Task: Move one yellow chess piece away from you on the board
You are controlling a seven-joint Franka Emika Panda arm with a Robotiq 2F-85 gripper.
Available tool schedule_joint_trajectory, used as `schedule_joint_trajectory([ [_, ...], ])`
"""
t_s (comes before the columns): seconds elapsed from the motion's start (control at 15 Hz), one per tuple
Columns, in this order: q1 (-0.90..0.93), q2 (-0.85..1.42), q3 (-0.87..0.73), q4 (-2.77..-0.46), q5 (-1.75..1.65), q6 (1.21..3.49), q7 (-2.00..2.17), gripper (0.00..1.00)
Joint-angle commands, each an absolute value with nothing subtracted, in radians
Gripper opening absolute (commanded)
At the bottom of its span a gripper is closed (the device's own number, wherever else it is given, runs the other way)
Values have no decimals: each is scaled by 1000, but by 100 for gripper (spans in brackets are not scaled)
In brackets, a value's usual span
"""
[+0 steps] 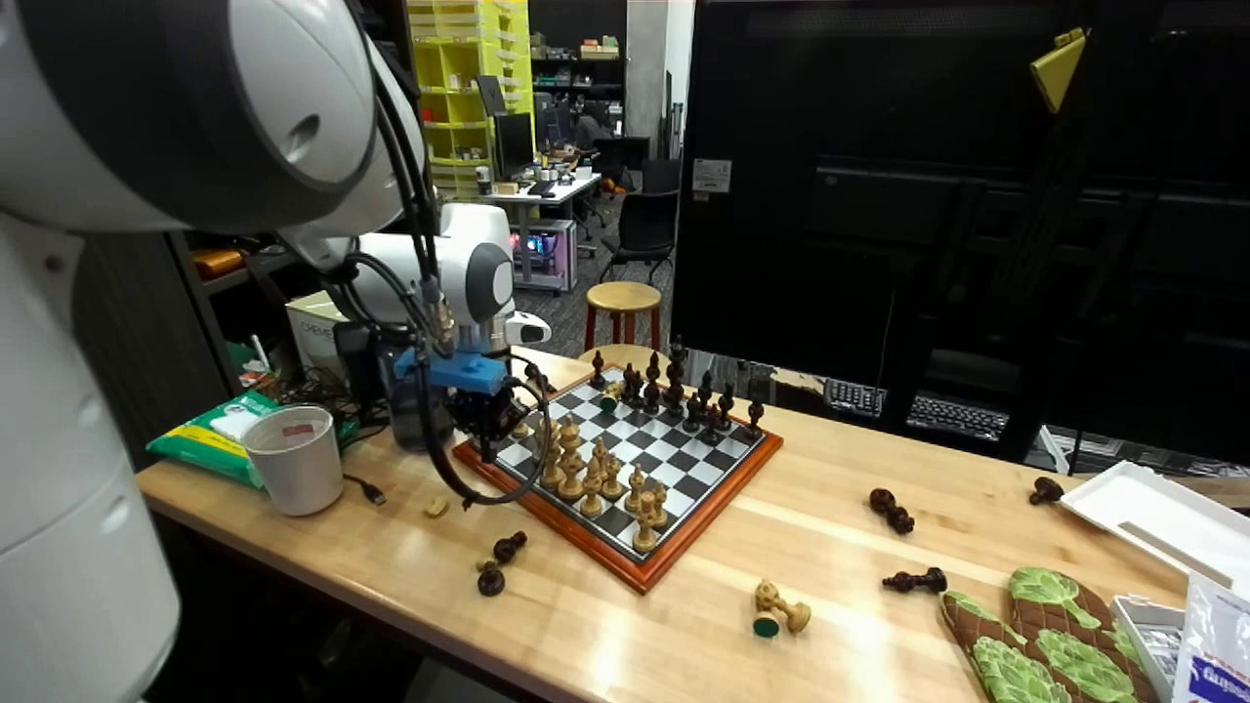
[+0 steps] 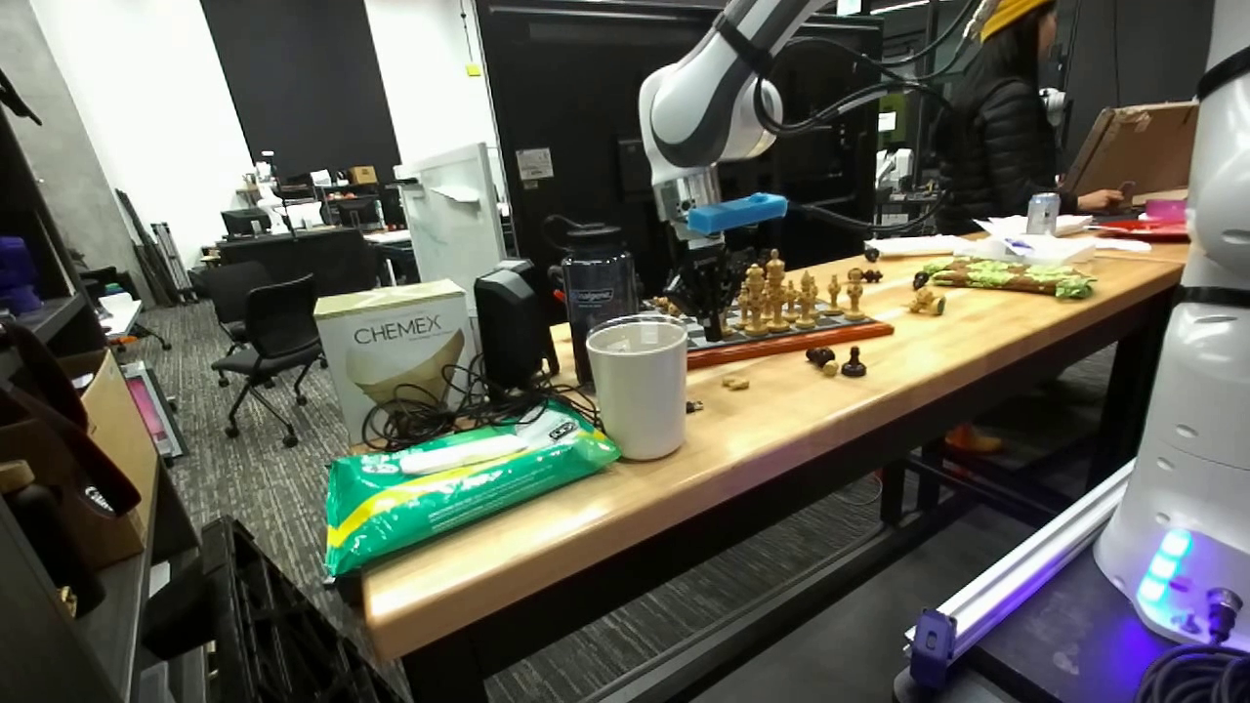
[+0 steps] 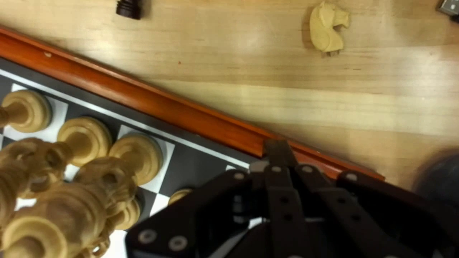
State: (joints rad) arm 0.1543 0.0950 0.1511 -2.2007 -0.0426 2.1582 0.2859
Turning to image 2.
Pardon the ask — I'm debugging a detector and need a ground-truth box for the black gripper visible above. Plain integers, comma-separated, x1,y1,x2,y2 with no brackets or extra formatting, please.
666,244,752,339

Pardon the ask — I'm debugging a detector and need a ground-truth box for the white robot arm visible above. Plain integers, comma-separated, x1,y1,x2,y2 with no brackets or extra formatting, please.
636,0,825,336

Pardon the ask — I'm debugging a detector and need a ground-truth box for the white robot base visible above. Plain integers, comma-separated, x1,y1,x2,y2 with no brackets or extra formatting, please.
1094,0,1250,651

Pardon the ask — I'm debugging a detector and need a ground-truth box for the wooden framed chess board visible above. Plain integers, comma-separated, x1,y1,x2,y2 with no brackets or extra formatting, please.
650,299,890,372

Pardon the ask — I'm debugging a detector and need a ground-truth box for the dark chess piece lying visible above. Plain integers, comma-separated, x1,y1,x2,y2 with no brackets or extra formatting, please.
804,345,835,372

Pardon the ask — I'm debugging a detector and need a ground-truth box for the dark chess piece upright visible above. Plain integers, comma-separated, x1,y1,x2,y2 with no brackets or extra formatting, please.
842,347,869,381

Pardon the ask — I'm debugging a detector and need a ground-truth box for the yellow chess pieces cluster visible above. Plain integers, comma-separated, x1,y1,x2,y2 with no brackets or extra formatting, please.
912,287,945,317

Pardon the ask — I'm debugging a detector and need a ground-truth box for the dark water bottle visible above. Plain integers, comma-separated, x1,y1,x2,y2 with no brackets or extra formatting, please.
558,224,641,387

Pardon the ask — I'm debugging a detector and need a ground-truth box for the white cylindrical cup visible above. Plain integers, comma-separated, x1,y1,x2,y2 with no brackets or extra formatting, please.
588,317,687,463

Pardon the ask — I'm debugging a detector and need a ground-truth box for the green snack bag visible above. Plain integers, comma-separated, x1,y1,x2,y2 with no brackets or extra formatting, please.
916,258,1094,300

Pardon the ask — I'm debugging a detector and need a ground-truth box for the chemex cardboard box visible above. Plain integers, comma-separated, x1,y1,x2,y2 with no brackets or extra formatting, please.
313,279,476,441

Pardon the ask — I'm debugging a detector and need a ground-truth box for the person in black jacket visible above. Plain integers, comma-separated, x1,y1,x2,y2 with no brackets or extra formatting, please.
936,0,1081,236

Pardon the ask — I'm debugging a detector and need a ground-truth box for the green plastic bag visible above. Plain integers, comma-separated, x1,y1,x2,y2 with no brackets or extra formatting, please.
322,403,618,582

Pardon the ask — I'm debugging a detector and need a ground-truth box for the black office chair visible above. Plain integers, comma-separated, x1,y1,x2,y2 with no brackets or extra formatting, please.
217,274,325,451

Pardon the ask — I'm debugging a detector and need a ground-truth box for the open cardboard box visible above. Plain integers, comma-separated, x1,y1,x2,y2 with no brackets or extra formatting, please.
1062,102,1201,196

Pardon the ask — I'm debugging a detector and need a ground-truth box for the brown cardboard box left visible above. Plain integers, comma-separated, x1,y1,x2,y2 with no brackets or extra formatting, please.
0,323,157,612

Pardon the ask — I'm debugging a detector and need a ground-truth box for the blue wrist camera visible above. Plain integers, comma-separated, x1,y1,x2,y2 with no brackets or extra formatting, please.
683,192,791,237

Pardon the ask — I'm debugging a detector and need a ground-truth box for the black usb cable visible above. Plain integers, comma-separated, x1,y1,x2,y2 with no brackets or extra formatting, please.
357,357,524,455

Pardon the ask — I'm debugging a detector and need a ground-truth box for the aluminium rail with blue end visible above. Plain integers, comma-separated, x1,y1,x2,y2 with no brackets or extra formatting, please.
902,464,1135,687

